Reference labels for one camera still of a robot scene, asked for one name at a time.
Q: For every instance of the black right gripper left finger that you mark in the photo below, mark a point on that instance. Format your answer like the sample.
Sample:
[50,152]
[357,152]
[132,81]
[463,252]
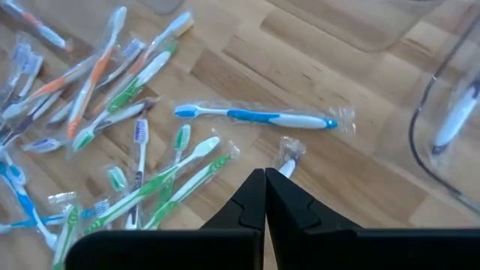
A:
[168,251]

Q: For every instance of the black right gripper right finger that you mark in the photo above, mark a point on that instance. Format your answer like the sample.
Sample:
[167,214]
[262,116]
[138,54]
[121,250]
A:
[356,251]

